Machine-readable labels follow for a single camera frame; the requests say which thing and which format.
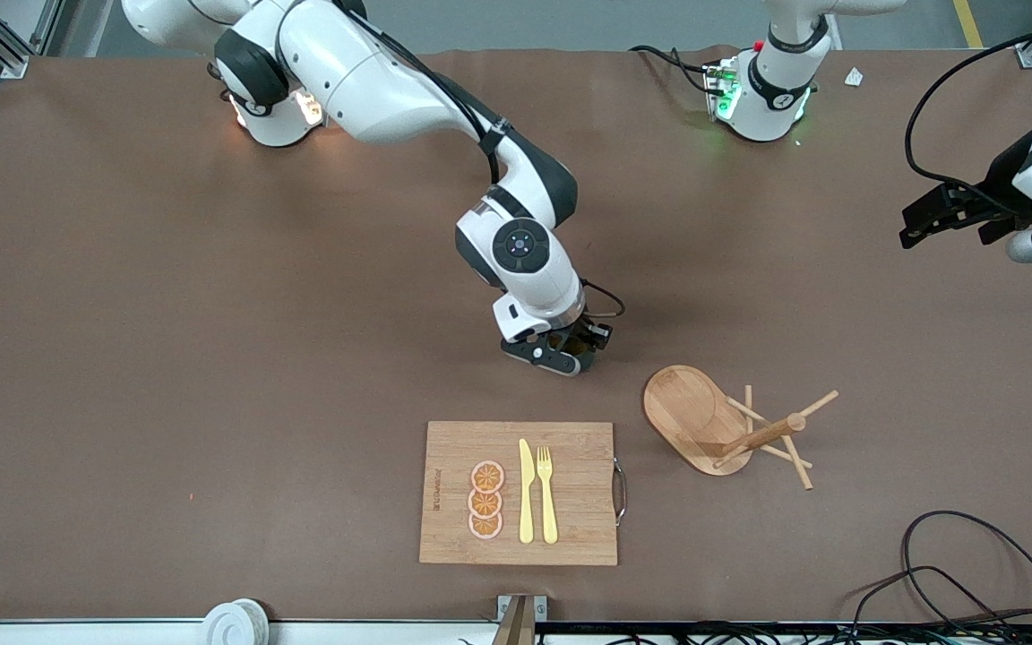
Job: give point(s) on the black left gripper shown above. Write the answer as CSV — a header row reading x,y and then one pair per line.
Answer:
x,y
1002,178

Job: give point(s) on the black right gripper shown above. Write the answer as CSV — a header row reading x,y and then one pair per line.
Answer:
x,y
580,337

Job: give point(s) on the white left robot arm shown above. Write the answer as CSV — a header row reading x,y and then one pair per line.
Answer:
x,y
767,98

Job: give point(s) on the wooden mug rack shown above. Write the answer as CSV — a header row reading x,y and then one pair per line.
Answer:
x,y
686,408

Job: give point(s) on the bamboo cutting board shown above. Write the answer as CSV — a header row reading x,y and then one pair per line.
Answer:
x,y
570,502

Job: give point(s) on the yellow plastic knife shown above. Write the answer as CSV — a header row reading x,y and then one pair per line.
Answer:
x,y
526,493

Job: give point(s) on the toy orange slice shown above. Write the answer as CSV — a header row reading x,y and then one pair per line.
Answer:
x,y
487,477
485,503
485,526

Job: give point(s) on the yellow plastic fork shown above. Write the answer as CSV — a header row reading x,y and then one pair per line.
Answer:
x,y
548,511

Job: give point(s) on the white paper scrap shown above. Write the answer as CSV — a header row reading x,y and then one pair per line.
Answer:
x,y
854,77

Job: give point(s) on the white round roll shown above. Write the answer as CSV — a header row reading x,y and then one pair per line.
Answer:
x,y
234,623

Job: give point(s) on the metal table bracket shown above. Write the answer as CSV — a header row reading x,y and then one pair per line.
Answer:
x,y
516,623

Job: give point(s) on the black table edge rail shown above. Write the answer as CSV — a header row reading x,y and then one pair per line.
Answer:
x,y
749,636

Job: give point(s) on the white table edge rail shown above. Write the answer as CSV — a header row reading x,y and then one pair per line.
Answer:
x,y
77,634

